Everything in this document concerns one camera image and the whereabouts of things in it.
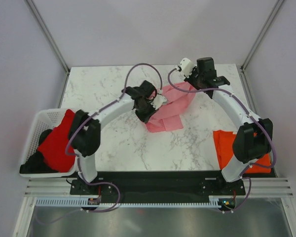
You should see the left aluminium frame post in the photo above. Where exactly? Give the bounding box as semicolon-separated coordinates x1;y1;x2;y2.
24;0;70;75

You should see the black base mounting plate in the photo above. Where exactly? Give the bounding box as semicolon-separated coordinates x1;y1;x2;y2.
70;171;246;202

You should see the aluminium rail profile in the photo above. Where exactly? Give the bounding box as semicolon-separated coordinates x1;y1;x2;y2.
24;178;294;198

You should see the pink polo shirt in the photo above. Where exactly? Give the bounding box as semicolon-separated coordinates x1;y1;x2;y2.
146;82;195;133

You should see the red t shirt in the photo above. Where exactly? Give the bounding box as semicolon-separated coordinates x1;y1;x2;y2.
37;109;75;173

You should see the folded orange t shirt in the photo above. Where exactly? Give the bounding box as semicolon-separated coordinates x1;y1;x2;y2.
213;130;271;174

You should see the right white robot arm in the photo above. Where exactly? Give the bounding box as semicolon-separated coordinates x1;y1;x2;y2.
178;57;274;195

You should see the white plastic laundry basket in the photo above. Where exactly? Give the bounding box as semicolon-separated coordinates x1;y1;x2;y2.
19;108;77;179

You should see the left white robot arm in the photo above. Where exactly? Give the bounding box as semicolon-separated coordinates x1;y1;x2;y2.
66;80;167;194

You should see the white slotted cable duct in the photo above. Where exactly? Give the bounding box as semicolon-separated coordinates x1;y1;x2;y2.
35;196;221;208

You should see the black t shirt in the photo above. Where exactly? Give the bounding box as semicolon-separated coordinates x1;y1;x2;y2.
19;128;59;175

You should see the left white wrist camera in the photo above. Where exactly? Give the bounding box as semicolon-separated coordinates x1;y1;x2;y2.
151;93;168;110

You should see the right aluminium frame post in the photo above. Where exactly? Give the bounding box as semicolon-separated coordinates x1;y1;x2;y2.
240;0;286;73

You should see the aluminium frame post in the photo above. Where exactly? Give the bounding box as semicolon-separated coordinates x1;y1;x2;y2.
24;0;70;75
240;0;286;73

